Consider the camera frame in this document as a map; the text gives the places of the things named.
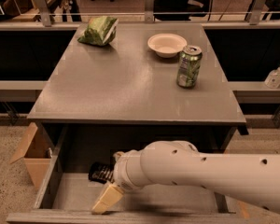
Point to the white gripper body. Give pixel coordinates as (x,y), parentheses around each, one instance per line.
(121,173)

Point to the dark rxbar chocolate wrapper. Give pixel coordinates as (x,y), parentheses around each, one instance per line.
(100,172)

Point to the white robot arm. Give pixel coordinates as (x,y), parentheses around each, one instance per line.
(251,178)

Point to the open grey top drawer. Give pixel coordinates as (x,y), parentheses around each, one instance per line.
(66,195)

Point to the grey cabinet counter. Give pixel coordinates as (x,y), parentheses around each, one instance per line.
(126,82)

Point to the cardboard box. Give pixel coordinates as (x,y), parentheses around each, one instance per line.
(35,150)

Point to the green soda can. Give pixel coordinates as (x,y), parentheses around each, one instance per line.
(189,65)

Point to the white bowl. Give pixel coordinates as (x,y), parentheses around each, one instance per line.
(166,45)

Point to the green chip bag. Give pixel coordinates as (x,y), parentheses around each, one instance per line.
(100,31)

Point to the black office chair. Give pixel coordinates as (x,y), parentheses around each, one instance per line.
(180,10)

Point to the metal railing with posts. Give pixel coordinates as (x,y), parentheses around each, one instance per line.
(131,10)

